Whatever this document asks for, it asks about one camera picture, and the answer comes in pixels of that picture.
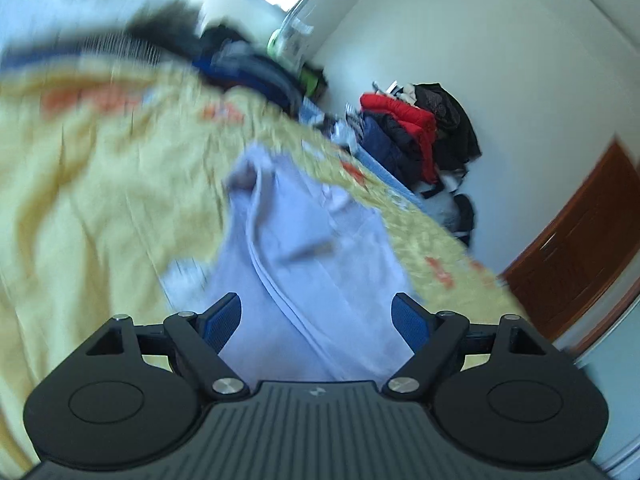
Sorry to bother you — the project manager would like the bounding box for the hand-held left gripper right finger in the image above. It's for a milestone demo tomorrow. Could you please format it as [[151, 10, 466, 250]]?
[[384, 292, 557, 402]]

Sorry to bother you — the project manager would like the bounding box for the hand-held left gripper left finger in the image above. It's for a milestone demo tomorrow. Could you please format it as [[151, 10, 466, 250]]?
[[85, 292, 251, 402]]

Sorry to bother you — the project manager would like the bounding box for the lavender small garment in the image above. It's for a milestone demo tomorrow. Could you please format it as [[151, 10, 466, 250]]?
[[161, 141, 426, 384]]

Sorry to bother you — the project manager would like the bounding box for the pile of dark clothes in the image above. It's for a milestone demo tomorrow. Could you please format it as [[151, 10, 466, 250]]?
[[125, 0, 328, 116]]

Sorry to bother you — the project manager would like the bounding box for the black bag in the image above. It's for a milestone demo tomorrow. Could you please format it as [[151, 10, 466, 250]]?
[[440, 193, 476, 249]]

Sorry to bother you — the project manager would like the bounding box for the yellow printed bedspread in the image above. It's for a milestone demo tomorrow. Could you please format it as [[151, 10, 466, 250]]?
[[0, 55, 531, 476]]

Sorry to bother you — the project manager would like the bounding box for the navy jacket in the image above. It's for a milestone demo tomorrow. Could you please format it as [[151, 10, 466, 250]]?
[[358, 110, 426, 192]]

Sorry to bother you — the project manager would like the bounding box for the brown wooden door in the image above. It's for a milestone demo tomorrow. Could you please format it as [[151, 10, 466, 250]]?
[[501, 140, 640, 356]]

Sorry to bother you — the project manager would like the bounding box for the red puffer jacket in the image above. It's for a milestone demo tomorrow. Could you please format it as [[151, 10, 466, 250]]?
[[360, 92, 440, 184]]

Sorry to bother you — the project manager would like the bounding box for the black jacket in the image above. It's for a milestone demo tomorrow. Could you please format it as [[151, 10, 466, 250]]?
[[413, 82, 483, 171]]

